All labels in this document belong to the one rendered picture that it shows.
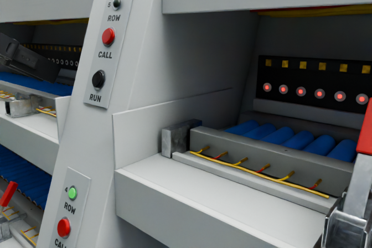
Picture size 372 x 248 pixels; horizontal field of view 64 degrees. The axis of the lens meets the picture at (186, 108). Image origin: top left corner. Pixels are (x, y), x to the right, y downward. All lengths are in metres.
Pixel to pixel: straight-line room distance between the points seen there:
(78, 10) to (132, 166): 0.21
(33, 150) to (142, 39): 0.21
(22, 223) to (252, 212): 0.43
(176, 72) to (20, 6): 0.31
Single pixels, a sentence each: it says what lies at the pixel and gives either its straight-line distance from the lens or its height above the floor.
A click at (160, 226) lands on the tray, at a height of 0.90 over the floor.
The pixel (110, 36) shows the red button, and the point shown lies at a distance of 0.30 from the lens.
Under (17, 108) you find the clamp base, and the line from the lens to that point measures 0.49.
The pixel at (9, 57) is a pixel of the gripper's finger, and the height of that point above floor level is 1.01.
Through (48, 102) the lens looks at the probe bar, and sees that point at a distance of 0.49.
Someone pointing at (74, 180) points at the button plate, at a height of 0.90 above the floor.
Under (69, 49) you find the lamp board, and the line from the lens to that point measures 0.70.
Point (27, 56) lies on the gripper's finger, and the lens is 0.46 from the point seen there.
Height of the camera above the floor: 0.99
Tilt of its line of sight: 1 degrees up
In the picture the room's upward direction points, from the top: 13 degrees clockwise
